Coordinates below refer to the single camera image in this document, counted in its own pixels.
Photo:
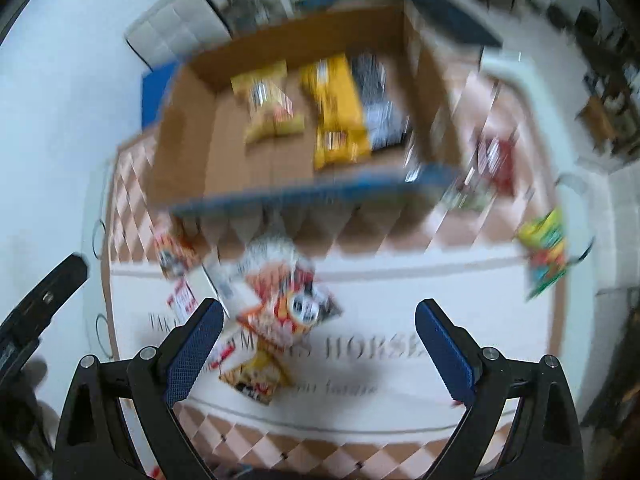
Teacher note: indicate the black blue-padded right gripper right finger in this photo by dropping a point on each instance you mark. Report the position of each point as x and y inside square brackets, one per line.
[544, 439]

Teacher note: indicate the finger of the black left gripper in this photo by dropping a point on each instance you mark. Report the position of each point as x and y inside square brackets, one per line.
[21, 330]

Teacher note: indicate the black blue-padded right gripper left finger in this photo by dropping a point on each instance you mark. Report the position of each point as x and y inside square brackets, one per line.
[93, 440]

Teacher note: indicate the panda print snack packet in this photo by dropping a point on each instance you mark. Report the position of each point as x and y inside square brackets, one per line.
[288, 301]

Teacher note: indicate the yellow and black snack bag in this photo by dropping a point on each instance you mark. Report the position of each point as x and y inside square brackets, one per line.
[356, 117]

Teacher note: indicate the white cookie snack packet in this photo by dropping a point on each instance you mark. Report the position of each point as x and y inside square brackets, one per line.
[200, 283]

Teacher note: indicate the orange snack packet far left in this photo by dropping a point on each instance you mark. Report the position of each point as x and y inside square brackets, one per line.
[175, 255]

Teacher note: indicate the yellow biscuit snack packet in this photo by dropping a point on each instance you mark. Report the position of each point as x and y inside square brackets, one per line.
[258, 378]

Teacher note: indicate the green watermelon gum candy bag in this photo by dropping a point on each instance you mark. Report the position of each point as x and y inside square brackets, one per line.
[544, 241]

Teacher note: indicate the pale green snack packet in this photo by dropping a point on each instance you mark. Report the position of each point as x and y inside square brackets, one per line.
[471, 192]

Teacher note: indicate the dark red snack packet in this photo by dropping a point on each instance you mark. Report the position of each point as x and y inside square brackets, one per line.
[495, 161]

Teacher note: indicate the wooden stool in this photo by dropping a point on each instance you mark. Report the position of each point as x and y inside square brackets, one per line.
[607, 130]

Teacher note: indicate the small yellow snack bag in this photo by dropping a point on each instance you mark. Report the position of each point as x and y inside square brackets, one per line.
[272, 112]

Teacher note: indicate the white padded chair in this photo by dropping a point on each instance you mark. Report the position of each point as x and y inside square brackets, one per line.
[173, 30]

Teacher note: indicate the blue green milk carton box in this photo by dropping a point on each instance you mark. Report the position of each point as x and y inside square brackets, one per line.
[202, 169]

